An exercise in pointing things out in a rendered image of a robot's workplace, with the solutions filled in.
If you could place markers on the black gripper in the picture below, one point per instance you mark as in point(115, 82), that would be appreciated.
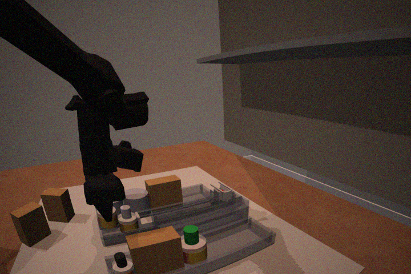
point(101, 187)

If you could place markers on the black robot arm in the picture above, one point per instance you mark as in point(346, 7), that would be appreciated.
point(103, 100)

